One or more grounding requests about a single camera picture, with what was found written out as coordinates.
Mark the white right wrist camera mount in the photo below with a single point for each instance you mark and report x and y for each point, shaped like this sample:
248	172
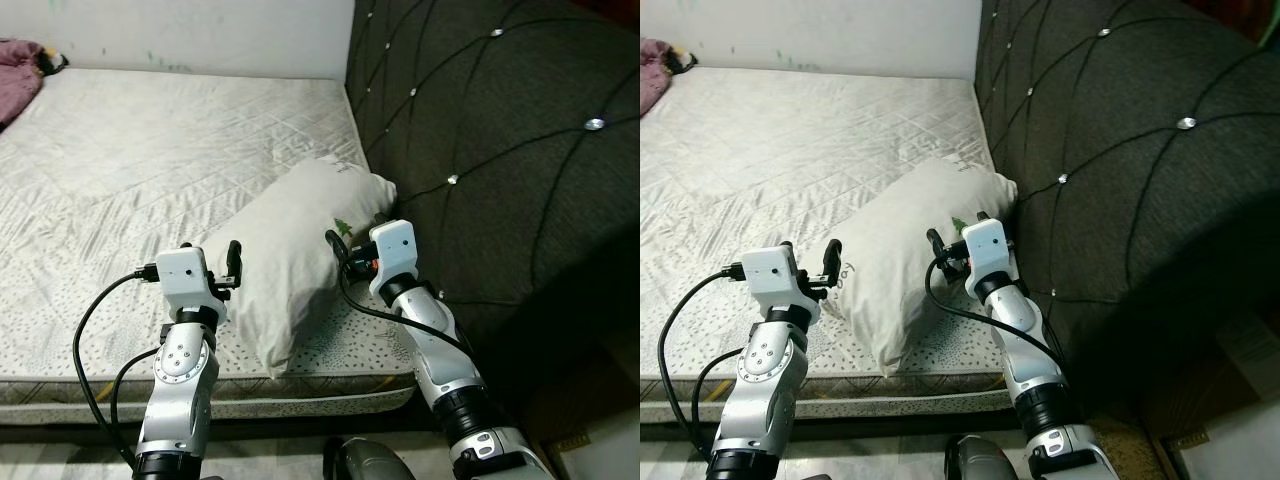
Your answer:
395	248
985	245

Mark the purple Mickey print blanket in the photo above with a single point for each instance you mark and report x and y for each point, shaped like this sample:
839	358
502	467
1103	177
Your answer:
655	75
15	70

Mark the grey quilted mattress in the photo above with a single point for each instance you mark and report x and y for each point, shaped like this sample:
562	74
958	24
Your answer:
150	160
800	150

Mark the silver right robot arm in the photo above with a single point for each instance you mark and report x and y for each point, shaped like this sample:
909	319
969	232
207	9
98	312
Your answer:
440	350
1030	340

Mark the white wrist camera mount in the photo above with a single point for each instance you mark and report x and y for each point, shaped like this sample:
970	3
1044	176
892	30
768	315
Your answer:
772	272
985	245
395	248
182	272

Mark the grey robot right leg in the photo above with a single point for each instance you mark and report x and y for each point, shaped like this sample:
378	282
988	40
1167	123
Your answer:
370	462
985	462

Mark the dark tufted headboard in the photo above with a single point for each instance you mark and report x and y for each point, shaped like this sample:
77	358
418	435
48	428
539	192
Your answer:
1150	150
500	150

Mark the white pillow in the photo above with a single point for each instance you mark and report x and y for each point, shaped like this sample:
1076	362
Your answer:
290	240
900	260

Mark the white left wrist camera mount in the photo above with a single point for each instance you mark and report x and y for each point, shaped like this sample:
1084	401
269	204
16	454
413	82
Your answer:
772	272
182	272

